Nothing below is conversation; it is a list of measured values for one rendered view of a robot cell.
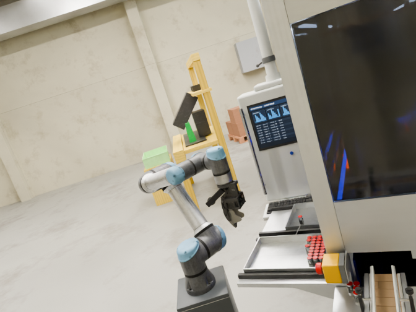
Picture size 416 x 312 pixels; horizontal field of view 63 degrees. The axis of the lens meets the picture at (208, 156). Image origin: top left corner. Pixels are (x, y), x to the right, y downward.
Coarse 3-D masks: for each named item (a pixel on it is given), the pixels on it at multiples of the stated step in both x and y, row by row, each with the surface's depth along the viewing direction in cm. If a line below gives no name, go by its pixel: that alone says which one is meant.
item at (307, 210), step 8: (296, 208) 192; (304, 208) 190; (312, 208) 187; (296, 216) 184; (304, 216) 181; (312, 216) 178; (288, 224) 175; (296, 224) 175; (304, 224) 173; (312, 224) 170
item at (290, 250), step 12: (264, 240) 167; (276, 240) 164; (288, 240) 162; (300, 240) 159; (252, 252) 156; (264, 252) 159; (276, 252) 156; (288, 252) 153; (300, 252) 150; (252, 264) 153; (264, 264) 150; (276, 264) 147; (288, 264) 144; (300, 264) 142
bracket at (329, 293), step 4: (300, 288) 142; (304, 288) 141; (308, 288) 140; (312, 288) 139; (316, 288) 139; (320, 288) 138; (324, 288) 137; (328, 288) 136; (332, 288) 136; (312, 292) 140; (316, 292) 139; (320, 292) 138; (324, 292) 138; (328, 292) 137; (332, 292) 136; (324, 296) 138; (328, 296) 138; (332, 296) 137
